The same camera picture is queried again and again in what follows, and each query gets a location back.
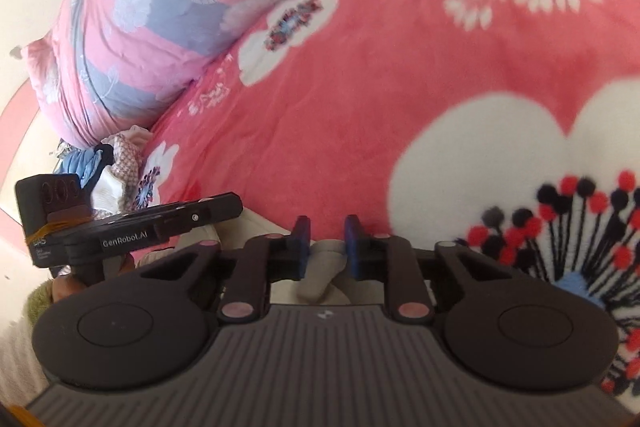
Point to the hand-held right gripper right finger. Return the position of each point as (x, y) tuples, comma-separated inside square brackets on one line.
[(352, 252)]

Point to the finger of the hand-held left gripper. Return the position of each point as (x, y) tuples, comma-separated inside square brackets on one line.
[(210, 209)]

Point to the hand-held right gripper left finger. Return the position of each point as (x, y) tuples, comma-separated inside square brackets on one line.
[(301, 249)]

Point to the beige hoodie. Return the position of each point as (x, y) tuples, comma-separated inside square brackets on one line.
[(320, 272)]

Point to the person's left hand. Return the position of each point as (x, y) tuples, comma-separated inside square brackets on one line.
[(67, 289)]

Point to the white cloth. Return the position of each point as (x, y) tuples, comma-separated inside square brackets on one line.
[(107, 189)]

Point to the blue garment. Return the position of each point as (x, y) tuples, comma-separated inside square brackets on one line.
[(77, 164)]

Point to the pink headboard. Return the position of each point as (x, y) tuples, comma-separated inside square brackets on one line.
[(20, 132)]

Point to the pink floral blanket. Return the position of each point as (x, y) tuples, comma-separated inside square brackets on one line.
[(425, 57)]

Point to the pink grey floral quilt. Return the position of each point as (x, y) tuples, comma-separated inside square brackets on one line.
[(150, 7)]

